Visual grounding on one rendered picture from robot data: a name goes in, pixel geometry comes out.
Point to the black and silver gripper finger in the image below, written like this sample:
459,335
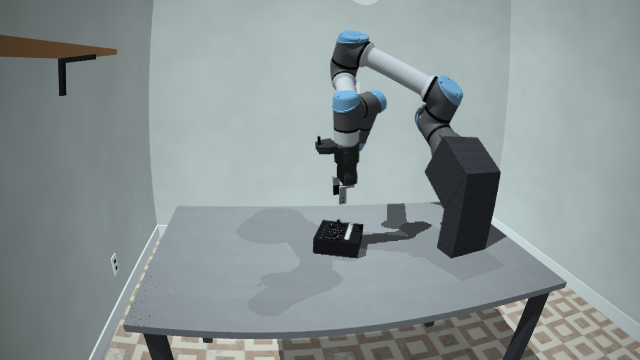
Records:
342,193
336,184

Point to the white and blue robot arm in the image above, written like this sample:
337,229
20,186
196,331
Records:
441,94

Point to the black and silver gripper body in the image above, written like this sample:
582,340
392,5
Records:
346,155

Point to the black lighting desk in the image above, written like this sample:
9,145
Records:
327,242

